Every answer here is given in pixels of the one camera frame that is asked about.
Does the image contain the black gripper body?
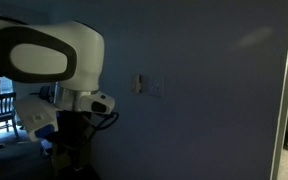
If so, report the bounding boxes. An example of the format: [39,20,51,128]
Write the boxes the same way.
[46,111,91,172]

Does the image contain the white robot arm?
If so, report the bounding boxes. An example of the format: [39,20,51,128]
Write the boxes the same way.
[0,16,118,172]

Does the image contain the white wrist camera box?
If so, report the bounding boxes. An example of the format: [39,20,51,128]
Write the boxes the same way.
[13,96,59,142]

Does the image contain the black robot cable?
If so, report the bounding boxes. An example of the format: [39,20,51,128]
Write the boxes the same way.
[89,111,120,132]

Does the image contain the small beige wall device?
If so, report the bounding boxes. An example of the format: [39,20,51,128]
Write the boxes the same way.
[133,75,142,93]

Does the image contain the white light switch plate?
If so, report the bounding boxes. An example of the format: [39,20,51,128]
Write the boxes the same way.
[149,76,164,98]

